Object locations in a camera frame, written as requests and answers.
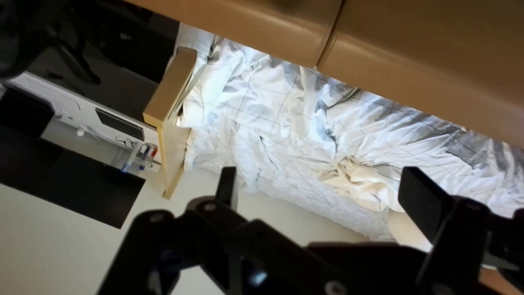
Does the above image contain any black screen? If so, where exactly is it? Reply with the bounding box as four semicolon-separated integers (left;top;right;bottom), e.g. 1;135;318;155
95;108;145;141

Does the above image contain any cream crumpled cloth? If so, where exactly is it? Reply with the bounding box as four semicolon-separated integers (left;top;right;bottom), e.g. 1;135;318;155
318;157;404;213

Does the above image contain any bunch of marker pens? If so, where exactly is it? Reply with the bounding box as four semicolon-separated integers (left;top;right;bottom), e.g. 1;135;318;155
121;142;160;173

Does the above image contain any light wooden side board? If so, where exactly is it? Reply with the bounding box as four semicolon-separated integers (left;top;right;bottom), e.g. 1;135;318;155
142;46;198;200

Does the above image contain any white checked duvet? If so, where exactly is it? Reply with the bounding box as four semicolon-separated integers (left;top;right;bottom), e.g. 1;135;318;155
175;24;524;243

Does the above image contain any tan padded headboard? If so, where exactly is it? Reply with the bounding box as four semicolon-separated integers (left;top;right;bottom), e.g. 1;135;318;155
126;0;524;149

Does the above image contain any black table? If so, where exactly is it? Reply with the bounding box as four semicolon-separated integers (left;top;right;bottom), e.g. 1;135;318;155
0;87;146;229

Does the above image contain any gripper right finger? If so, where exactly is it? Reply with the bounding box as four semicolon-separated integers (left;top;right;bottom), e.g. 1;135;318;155
398;166;524;295

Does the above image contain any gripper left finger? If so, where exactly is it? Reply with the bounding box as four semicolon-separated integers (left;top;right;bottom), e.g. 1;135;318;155
96;166;324;295

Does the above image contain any white desk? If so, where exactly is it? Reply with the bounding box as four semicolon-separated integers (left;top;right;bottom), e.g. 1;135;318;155
0;72;163;175

